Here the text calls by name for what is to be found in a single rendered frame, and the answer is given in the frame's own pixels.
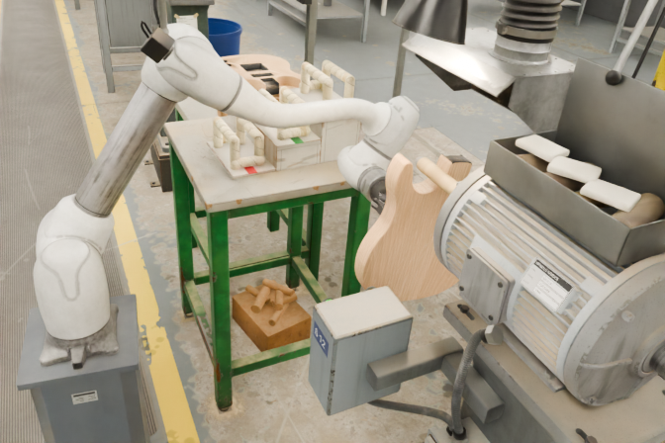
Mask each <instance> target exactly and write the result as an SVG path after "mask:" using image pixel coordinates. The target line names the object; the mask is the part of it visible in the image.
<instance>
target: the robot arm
mask: <svg viewBox="0 0 665 443"><path fill-rule="evenodd" d="M167 29H168V30H169V35H170V36H171V37H172V38H174V39H175V43H174V45H173V46H174V51H173V52H172V54H171V55H170V56H169V57H168V58H167V59H166V60H162V61H161V62H160V63H156V62H154V61H153V60H152V59H150V58H149V57H148V56H147V57H146V59H145V62H144V64H143V67H142V83H141V85H140V87H139V88H138V90H137V92H136V93H135V95H134V97H133V99H132V100H131V102H130V104H129V105H128V107H127V109H126V111H125V112H124V114H123V115H122V116H121V118H120V120H119V122H118V123H117V125H116V127H115V128H114V130H113V132H112V133H111V135H110V137H109V139H108V140H107V142H106V144H105V145H104V147H103V149H102V151H101V152H100V154H99V156H98V157H97V159H96V161H95V163H94V164H93V166H92V168H91V169H90V171H89V173H88V174H87V176H86V178H85V180H84V181H83V183H82V185H81V186H80V188H79V190H78V192H77V193H76V194H74V195H70V196H67V197H64V198H62V199H61V200H60V202H59V203H58V204H57V205H56V207H55V208H54V209H52V210H51V211H50V212H49V213H47V214H46V216H45V217H44V218H43V220H42V222H41V224H40V226H39V229H38V234H37V244H36V254H37V261H36V263H35V266H34V284H35V291H36V296H37V301H38V305H39V309H40V312H41V315H42V318H43V321H44V323H45V326H46V330H47V332H46V339H45V346H44V351H43V353H42V355H41V357H40V363H41V365H42V366H49V365H51V364H54V363H57V362H62V361H68V360H71V361H72V367H73V370H80V369H82V368H83V366H84V363H85V360H86V357H92V356H98V355H114V354H116V353H117V352H118V351H119V345H118V343H117V341H116V317H117V314H118V312H119V308H118V306H117V305H115V304H110V300H109V290H108V283H107V278H106V273H105V269H104V265H103V262H102V254H103V252H104V250H105V247H106V244H107V242H108V239H109V237H110V234H111V232H112V230H113V227H114V225H115V221H114V217H113V214H112V211H113V209H114V207H115V206H116V204H117V202H118V201H119V199H120V197H121V196H122V194H123V192H124V191H125V189H126V187H127V186H128V184H129V183H130V181H131V179H132V178H133V176H134V174H135V173H136V171H137V169H138V168H139V166H140V164H141V163H142V161H143V159H144V157H145V155H146V154H147V152H148V151H149V149H150V147H151V146H152V144H153V142H154V141H155V139H156V137H157V136H158V134H159V132H160V131H161V129H162V127H163V126H164V124H165V122H166V121H167V119H168V118H169V116H170V114H171V113H172V111H173V109H174V108H175V106H176V104H177V103H178V102H182V101H184V100H186V99H187V98H188V97H190V98H192V99H194V100H196V101H197V102H199V103H201V104H203V105H206V106H208V107H211V108H213V109H216V110H218V111H220V112H222V113H226V114H229V115H232V116H235V117H238V118H241V119H244V120H247V121H249V122H252V123H255V124H258V125H261V126H264V127H269V128H275V129H289V128H296V127H302V126H308V125H314V124H319V123H325V122H331V121H336V120H342V119H356V120H359V121H361V122H362V130H363V132H364V133H365V134H366V136H365V137H364V139H363V140H362V141H361V142H360V143H359V144H358V145H352V146H348V147H346V148H344V149H343V150H342V151H341V152H340V153H339V155H338V157H337V166H338V169H339V171H340V173H341V174H342V176H343V177H344V179H345V180H346V181H347V183H348V184H349V185H350V186H352V187H353V188H354V189H355V190H357V191H360V193H361V194H362V195H364V196H365V197H366V198H367V200H368V201H370V202H371V203H372V205H371V207H372V208H373V209H374V210H376V211H377V213H378V214H379V215H380V216H381V214H382V212H383V209H384V206H385V203H386V196H387V191H386V174H387V173H386V169H387V167H388V165H389V163H390V161H391V160H392V158H393V157H394V156H395V155H396V154H397V153H398V152H399V151H400V150H401V149H402V147H403V146H404V145H405V143H406V142H407V141H408V139H409V138H410V136H411V135H412V133H413V131H414V130H415V128H416V126H417V123H418V121H419V117H420V113H419V108H418V107H417V105H416V104H415V103H414V102H413V101H411V100H410V99H409V98H408V97H406V96H398V97H395V98H393V99H391V100H390V101H389V102H388V103H384V102H380V103H377V104H373V103H370V102H368V101H365V100H361V99H355V98H344V99H334V100H325V101H317V102H308V103H300V104H277V103H274V102H271V101H269V100H268V99H266V98H265V97H264V96H262V95H261V94H260V93H259V92H258V91H257V90H255V89H254V88H253V87H252V86H251V85H250V84H249V83H248V82H247V81H246V80H245V79H244V78H243V77H242V76H240V75H239V74H238V73H236V72H235V71H234V70H232V69H231V68H230V67H229V66H228V65H227V64H225V63H224V61H223V60H222V59H221V58H220V57H219V56H218V55H217V53H216V52H215V51H214V49H213V47H212V45H211V44H210V42H209V41H208V40H207V39H206V37H205V36H204V35H203V34H201V33H200V32H199V31H198V30H196V29H195V28H193V27H191V26H189V25H186V24H181V23H175V24H169V25H167Z"/></svg>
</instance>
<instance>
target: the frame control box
mask: <svg viewBox="0 0 665 443"><path fill-rule="evenodd" d="M413 319H414V318H413V315H412V314H411V313H410V312H409V311H408V309H407V308H406V307H405V306H404V305H403V303H402V302H401V301H400V300H399V299H398V297H397V296H396V295H395V294H394V293H393V291H392V290H391V289H390V288H389V287H388V286H384V287H380V288H376V289H372V290H368V291H365V292H361V293H357V294H353V295H349V296H345V297H342V298H338V299H334V300H330V301H326V302H322V303H319V304H315V305H314V306H313V320H312V334H311V348H310V362H309V376H308V381H309V383H310V385H311V387H312V388H313V390H314V392H315V394H316V396H317V398H318V400H319V401H320V403H321V405H322V407H323V409H324V411H325V412H326V414H327V416H331V415H334V414H336V413H339V412H342V411H345V410H348V409H351V408H353V407H356V406H359V405H362V404H365V403H368V404H370V405H373V406H377V407H381V408H386V409H392V410H398V411H403V412H409V413H415V414H421V415H426V416H430V417H434V418H437V419H440V420H442V421H444V422H445V423H446V424H447V425H448V426H447V427H446V431H447V434H448V438H449V439H451V440H452V429H454V428H453V422H452V416H451V415H450V414H448V413H447V412H445V411H442V410H439V409H436V408H432V407H427V406H421V405H415V404H409V403H402V402H395V401H389V400H383V399H380V398H383V397H386V396H388V395H391V394H394V393H397V392H398V391H399V390H400V386H401V383H400V384H397V385H394V386H392V387H389V388H386V389H383V390H380V391H377V392H374V390H373V389H372V387H371V386H370V384H369V383H368V381H367V379H366V376H365V375H366V368H367V364H368V363H371V362H374V361H377V360H380V359H383V358H386V357H390V356H393V355H396V354H399V353H402V352H405V351H407V350H408V345H409V340H410V334H411V329H412V324H413Z"/></svg>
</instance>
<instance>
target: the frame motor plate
mask: <svg viewBox="0 0 665 443"><path fill-rule="evenodd" d="M443 317H444V318H445V319H446V320H447V321H448V322H449V323H450V324H451V325H452V327H453V328H454V329H455V330H456V331H457V332H458V333H459V334H460V336H461V337H462V338H463V339H464V340H465V341H466V342H467V343H468V342H469V340H470V338H471V336H472V335H473V333H475V332H476V331H477V330H479V329H483V328H487V326H488V324H487V323H486V322H485V321H484V320H483V319H482V318H481V317H480V316H479V314H478V313H477V312H476V311H475V310H474V309H472V308H471V307H470V306H469V305H468V304H467V303H466V302H465V301H464V300H459V301H456V302H452V303H449V304H446V305H445V306H444V310H443ZM475 352H476V353H477V355H478V356H479V357H480V358H481V359H482V360H483V361H484V362H485V363H486V365H487V366H488V367H489V368H490V369H491V370H492V371H493V372H494V374H495V375H496V376H497V377H498V378H499V379H500V380H501V381H502V383H503V384H504V385H505V386H506V387H507V388H508V389H509V390H510V391H511V393H512V394H513V395H514V396H515V397H516V398H517V399H518V400H519V402H520V403H521V404H522V405H523V406H524V407H525V408H526V409H527V411H528V412H529V413H530V414H531V415H532V416H533V417H534V418H535V420H536V421H537V422H538V423H539V424H540V425H541V426H542V427H543V428H544V430H545V431H546V432H547V433H548V434H549V435H550V436H551V437H552V439H553V440H554V441H555V442H556V443H660V442H662V441H664V440H665V380H663V379H662V378H661V377H660V376H659V375H657V376H656V377H654V378H653V379H652V380H651V381H649V382H648V383H647V384H645V385H644V386H642V387H641V388H639V389H638V390H636V391H634V393H633V394H632V395H631V397H630V398H627V399H621V400H616V401H614V402H611V403H608V404H604V405H587V404H584V403H581V402H580V401H578V400H577V399H576V398H575V397H574V396H573V395H572V394H571V393H570V392H569V391H568V390H567V389H565V390H563V391H560V392H558V393H554V392H553V391H552V390H551V389H550V388H549V387H548V386H547V385H546V384H545V383H544V382H543V381H542V379H541V378H540V377H539V376H538V375H537V374H536V373H535V372H534V371H533V370H532V369H531V368H530V367H529V366H528V365H527V364H526V363H525V362H524V361H523V360H522V359H521V358H520V357H519V356H518V355H517V354H516V353H515V352H514V351H513V350H512V349H511V347H510V346H509V345H508V344H507V343H506V342H505V341H504V340H503V341H502V343H501V345H493V344H485V343H484V342H483V341H481V342H480V343H479V345H478V347H477V349H476V351H475Z"/></svg>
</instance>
